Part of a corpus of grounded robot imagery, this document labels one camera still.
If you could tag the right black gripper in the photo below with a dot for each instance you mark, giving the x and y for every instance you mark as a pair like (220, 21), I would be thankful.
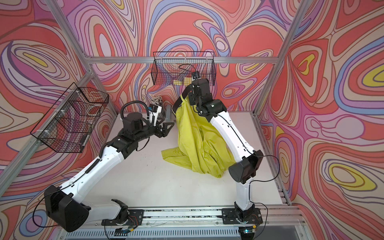
(191, 96)

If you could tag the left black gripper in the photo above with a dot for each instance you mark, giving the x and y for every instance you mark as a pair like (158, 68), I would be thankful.
(163, 131)

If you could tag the black leather belt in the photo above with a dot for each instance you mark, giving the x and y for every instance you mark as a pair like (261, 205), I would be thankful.
(182, 97)

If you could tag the neon yellow trousers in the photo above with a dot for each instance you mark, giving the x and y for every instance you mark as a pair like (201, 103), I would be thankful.
(201, 148)

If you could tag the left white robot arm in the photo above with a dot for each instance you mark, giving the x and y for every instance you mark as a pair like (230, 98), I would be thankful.
(64, 204)

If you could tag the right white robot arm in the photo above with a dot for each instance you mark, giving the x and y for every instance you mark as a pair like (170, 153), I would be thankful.
(251, 168)

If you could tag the yellow sticky note pad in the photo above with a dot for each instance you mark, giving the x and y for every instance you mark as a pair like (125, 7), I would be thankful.
(187, 81)

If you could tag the pencil cup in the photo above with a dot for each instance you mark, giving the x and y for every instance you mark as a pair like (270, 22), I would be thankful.
(156, 102)

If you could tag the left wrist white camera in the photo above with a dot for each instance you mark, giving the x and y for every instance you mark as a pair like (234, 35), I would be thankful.
(153, 117)

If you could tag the back wire basket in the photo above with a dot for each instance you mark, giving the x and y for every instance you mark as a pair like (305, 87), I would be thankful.
(176, 65)

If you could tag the wire basket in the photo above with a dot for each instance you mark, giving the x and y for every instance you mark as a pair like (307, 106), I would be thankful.
(70, 121)
(176, 65)

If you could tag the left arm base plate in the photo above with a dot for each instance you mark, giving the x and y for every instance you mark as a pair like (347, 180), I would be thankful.
(133, 217)

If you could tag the left wire basket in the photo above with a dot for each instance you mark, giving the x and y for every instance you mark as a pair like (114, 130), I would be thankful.
(70, 121)

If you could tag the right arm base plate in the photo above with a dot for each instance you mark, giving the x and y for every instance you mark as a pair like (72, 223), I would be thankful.
(231, 216)

